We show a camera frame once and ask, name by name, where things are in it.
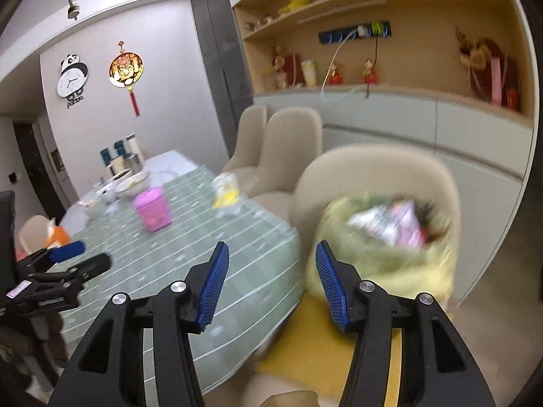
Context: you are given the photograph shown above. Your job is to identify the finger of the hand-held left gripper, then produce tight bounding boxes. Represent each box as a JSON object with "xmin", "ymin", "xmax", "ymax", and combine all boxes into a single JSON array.
[
  {"xmin": 17, "ymin": 240, "xmax": 86, "ymax": 274},
  {"xmin": 19, "ymin": 253, "xmax": 113, "ymax": 283}
]

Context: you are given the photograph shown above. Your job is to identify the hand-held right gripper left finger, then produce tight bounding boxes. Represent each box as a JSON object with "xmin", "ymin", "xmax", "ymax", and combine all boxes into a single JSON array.
[{"xmin": 49, "ymin": 241, "xmax": 230, "ymax": 407}]

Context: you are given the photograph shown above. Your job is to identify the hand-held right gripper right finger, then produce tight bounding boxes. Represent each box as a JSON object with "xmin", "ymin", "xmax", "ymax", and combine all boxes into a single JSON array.
[{"xmin": 315, "ymin": 239, "xmax": 497, "ymax": 407}]

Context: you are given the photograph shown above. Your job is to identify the white pink snack packet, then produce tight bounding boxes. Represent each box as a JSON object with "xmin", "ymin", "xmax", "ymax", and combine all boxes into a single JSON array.
[{"xmin": 345, "ymin": 201, "xmax": 427, "ymax": 249}]

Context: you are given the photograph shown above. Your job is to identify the yellow cushion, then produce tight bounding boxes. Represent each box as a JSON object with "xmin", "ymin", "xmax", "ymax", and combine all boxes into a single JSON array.
[{"xmin": 259, "ymin": 292, "xmax": 454, "ymax": 407}]

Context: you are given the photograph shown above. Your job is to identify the green checked tablecloth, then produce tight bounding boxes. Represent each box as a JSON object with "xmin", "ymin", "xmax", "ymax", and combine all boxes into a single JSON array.
[{"xmin": 42, "ymin": 165, "xmax": 303, "ymax": 397}]

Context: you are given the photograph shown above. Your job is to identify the pink plastic container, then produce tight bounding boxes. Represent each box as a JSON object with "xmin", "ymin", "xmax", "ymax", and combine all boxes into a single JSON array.
[{"xmin": 134, "ymin": 187, "xmax": 171, "ymax": 233}]

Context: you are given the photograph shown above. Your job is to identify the large patterned bowl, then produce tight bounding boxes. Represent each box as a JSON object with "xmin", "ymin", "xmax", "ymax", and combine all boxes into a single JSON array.
[{"xmin": 115, "ymin": 169, "xmax": 151, "ymax": 200}]

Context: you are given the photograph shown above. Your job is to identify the white yellow dispenser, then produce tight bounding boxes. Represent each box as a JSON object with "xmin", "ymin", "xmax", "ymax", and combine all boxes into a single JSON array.
[{"xmin": 211, "ymin": 173, "xmax": 240, "ymax": 209}]

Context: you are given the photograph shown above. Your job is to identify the grey sideboard cabinet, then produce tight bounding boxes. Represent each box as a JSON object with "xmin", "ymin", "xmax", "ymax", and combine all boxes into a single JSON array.
[{"xmin": 252, "ymin": 85, "xmax": 535, "ymax": 302}]

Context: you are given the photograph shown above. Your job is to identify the dark glass cabinet door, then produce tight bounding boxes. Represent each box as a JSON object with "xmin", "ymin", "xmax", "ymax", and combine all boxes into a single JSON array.
[{"xmin": 190, "ymin": 0, "xmax": 255, "ymax": 157}]

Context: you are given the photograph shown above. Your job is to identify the small red gift bag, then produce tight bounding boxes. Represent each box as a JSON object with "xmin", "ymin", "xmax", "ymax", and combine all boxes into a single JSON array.
[{"xmin": 271, "ymin": 46, "xmax": 303, "ymax": 90}]

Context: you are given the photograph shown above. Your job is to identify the black power strip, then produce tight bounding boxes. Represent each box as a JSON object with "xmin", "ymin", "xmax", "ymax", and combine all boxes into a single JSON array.
[{"xmin": 318, "ymin": 20, "xmax": 392, "ymax": 45}]

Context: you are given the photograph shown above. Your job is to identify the wooden shelf unit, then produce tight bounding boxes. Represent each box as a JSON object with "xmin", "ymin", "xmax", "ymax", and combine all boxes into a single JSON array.
[{"xmin": 231, "ymin": 0, "xmax": 537, "ymax": 128}]

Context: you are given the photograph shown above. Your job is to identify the large red gift bag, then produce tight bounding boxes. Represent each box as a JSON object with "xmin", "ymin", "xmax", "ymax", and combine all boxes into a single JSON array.
[{"xmin": 456, "ymin": 25, "xmax": 520, "ymax": 109}]

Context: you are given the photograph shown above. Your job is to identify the panda wall clock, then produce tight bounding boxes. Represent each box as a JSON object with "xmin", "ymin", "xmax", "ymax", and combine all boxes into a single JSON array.
[{"xmin": 56, "ymin": 53, "xmax": 90, "ymax": 110}]

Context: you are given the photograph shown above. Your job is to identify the red gold wall ornament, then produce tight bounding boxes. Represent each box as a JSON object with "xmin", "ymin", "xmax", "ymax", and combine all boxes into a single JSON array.
[{"xmin": 108, "ymin": 41, "xmax": 144, "ymax": 117}]

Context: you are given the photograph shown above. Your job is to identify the black cable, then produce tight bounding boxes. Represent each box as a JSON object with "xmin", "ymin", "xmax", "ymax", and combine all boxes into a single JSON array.
[{"xmin": 350, "ymin": 36, "xmax": 382, "ymax": 98}]

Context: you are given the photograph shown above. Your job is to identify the white charger cable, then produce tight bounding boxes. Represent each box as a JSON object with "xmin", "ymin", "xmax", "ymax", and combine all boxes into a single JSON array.
[{"xmin": 320, "ymin": 25, "xmax": 370, "ymax": 102}]

